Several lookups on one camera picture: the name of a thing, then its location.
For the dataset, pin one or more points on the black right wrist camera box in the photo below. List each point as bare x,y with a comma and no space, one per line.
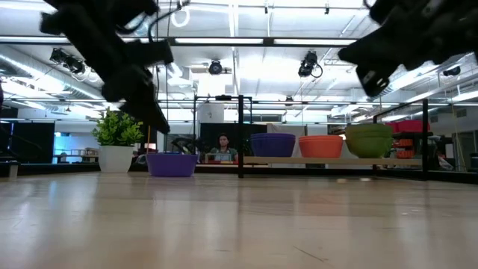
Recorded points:
373,80

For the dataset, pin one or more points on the person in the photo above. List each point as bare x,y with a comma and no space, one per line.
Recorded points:
223,147

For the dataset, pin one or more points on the red storage bin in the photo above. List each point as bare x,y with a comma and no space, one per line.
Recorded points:
409,126

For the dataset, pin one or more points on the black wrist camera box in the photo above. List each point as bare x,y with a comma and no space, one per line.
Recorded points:
373,80
149,52

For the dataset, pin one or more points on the black table frame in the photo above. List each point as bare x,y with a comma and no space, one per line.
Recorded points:
241,149

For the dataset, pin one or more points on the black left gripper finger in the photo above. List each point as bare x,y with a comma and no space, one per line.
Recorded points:
149,112

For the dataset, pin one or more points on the wooden shelf board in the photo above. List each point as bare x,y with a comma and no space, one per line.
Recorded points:
336,161

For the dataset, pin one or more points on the blue plastic bowl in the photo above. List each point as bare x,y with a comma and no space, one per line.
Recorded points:
172,164
272,147
272,135

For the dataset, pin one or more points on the green plant in white pot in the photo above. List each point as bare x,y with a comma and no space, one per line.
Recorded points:
115,158

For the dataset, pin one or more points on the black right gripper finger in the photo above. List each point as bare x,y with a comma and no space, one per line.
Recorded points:
377,50

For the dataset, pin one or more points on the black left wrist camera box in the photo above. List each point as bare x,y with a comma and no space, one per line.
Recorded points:
149,52

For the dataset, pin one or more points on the black ceiling spotlight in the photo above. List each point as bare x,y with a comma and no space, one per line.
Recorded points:
308,63
65,60
452,71
215,67

